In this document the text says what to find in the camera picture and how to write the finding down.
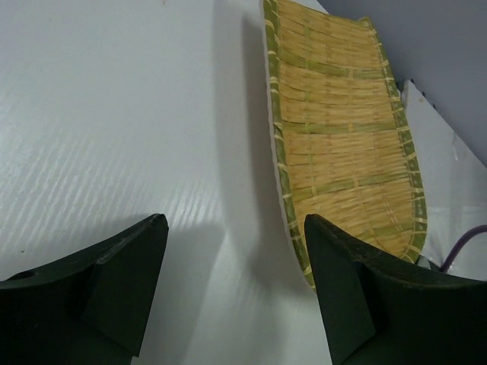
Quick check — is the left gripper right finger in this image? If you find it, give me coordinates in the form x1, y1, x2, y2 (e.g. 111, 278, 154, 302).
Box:
304, 214, 486, 364

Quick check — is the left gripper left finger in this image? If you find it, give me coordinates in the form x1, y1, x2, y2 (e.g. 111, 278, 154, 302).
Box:
1, 214, 169, 364

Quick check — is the green edged bamboo tray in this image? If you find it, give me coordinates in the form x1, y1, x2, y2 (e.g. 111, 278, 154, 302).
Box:
262, 1, 428, 286

